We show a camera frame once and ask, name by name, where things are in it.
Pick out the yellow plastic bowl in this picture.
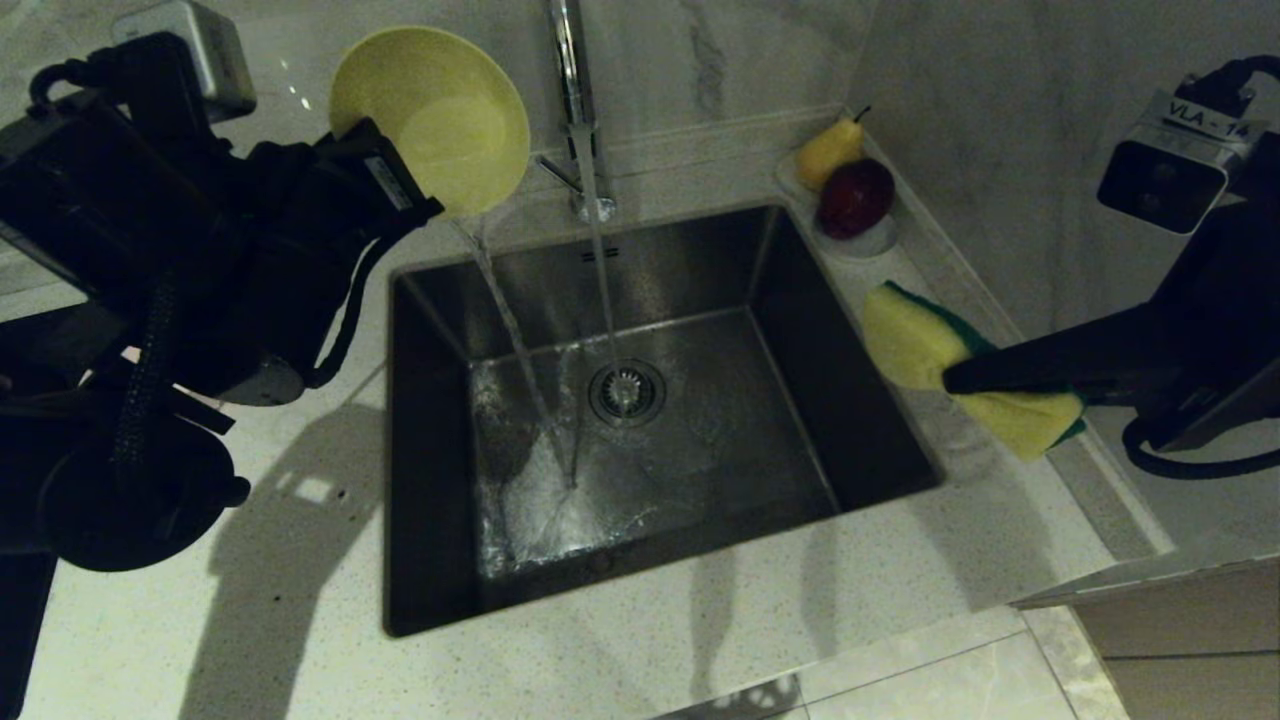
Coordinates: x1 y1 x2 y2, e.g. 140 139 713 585
330 25 531 221

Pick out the green and yellow sponge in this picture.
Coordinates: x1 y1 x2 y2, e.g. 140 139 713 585
862 282 1088 463

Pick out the chrome faucet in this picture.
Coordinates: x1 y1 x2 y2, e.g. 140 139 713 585
535 0 616 223

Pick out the round metal sink drain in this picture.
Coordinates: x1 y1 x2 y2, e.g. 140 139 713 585
588 360 667 429

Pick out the stainless steel sink basin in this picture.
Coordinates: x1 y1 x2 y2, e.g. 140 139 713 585
384 205 943 638

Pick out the small white fruit dish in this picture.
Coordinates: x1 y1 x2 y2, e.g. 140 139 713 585
775 150 899 262

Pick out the dark red apple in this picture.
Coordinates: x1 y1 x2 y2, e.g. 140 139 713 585
816 159 896 241

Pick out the beige cabinet front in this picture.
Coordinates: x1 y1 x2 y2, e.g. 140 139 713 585
1005 555 1280 720

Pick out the yellow pear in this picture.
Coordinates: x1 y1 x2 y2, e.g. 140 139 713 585
796 107 871 193

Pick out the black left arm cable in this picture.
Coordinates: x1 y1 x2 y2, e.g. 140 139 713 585
28 58 389 391

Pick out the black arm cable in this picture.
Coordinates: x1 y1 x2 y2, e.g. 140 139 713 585
1122 55 1280 481
28 58 389 391

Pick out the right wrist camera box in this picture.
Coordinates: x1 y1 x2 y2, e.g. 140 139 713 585
1097 95 1266 236

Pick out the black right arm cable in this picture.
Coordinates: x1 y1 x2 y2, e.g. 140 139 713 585
1122 55 1280 481

